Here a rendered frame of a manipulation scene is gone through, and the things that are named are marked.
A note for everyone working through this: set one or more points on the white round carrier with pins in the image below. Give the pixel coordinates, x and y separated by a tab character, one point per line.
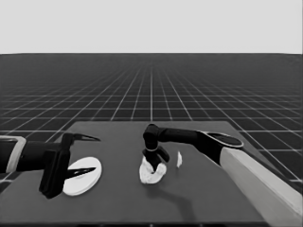
151	179

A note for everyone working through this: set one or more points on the large thick white disc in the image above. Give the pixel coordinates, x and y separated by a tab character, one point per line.
82	184

